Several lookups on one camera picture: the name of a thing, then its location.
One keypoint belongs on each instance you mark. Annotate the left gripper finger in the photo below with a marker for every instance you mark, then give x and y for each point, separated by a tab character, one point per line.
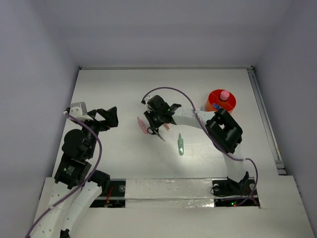
99	115
111	117

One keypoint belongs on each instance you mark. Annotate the pink highlighter pen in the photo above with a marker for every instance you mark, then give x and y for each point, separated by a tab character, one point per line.
142	125

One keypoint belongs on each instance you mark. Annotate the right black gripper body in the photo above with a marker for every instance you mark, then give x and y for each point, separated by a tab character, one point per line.
157	115

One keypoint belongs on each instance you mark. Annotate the green highlighter pen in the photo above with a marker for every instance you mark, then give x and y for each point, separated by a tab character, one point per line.
180	145

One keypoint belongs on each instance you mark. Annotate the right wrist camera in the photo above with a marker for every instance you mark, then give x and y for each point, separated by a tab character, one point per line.
145	102

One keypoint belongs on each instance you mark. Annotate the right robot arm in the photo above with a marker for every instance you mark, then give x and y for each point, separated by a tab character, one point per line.
219	126

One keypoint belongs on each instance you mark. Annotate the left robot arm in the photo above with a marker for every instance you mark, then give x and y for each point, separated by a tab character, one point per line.
76	182

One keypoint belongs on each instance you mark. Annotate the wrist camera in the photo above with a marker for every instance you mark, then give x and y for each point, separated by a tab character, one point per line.
78	111
145	102

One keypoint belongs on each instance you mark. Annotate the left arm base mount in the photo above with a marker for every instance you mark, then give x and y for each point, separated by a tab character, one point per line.
114	197

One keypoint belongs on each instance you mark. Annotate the pink glue bottle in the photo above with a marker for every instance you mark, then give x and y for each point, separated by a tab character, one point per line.
224	95

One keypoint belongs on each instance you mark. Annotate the orange highlighter pen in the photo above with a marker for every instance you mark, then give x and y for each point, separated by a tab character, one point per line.
167	126

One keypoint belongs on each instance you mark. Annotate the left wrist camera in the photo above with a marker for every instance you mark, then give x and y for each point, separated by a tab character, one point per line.
78	111

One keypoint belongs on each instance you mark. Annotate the black scissors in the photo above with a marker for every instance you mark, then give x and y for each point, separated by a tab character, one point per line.
153	131

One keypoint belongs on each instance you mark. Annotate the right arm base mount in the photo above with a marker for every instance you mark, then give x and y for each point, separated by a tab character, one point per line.
228	193

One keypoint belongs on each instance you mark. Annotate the aluminium rail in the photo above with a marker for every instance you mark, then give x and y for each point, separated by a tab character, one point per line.
267	125

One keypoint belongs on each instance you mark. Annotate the orange round container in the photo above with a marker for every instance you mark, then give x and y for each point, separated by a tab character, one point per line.
213	98

